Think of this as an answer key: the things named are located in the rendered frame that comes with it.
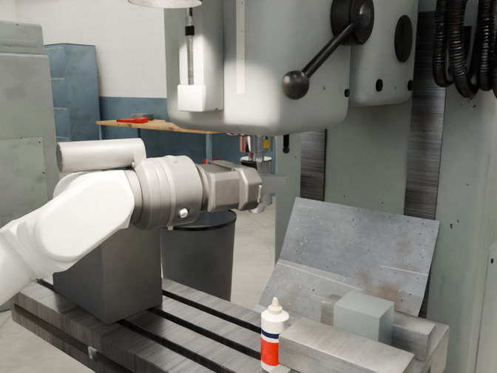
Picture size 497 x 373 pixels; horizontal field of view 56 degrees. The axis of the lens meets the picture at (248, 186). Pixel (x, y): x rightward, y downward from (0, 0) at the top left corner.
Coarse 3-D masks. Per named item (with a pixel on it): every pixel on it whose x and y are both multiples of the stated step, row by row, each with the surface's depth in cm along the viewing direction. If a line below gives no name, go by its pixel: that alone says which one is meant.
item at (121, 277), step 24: (120, 240) 80; (144, 240) 84; (96, 264) 80; (120, 264) 81; (144, 264) 85; (72, 288) 89; (96, 288) 81; (120, 288) 82; (144, 288) 85; (96, 312) 83; (120, 312) 82
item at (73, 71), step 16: (48, 48) 725; (64, 48) 702; (80, 48) 722; (64, 64) 708; (80, 64) 726; (64, 80) 713; (80, 80) 730; (96, 80) 752; (64, 96) 721; (80, 96) 733; (96, 96) 756; (64, 112) 728; (80, 112) 737; (96, 112) 760; (64, 128) 736; (80, 128) 740; (96, 128) 764
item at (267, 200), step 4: (256, 168) 64; (260, 168) 64; (264, 168) 64; (268, 168) 64; (272, 168) 65; (260, 172) 64; (264, 172) 64; (268, 172) 64; (272, 172) 66; (264, 196) 65; (268, 196) 65; (264, 200) 65; (268, 200) 65; (260, 204) 65; (264, 204) 65; (268, 204) 65
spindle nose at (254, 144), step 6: (240, 138) 64; (246, 138) 63; (252, 138) 63; (258, 138) 63; (264, 138) 63; (270, 138) 64; (240, 144) 64; (246, 144) 63; (252, 144) 63; (258, 144) 63; (270, 144) 64; (240, 150) 64; (246, 150) 63; (252, 150) 63; (258, 150) 63; (264, 150) 63; (270, 150) 64
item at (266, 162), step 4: (240, 160) 65; (244, 160) 64; (248, 160) 64; (252, 160) 64; (256, 160) 64; (260, 160) 64; (264, 160) 64; (268, 160) 64; (272, 160) 65; (244, 164) 64; (248, 164) 64; (252, 164) 64; (256, 164) 63; (260, 164) 64; (264, 164) 64; (268, 164) 64; (272, 164) 65
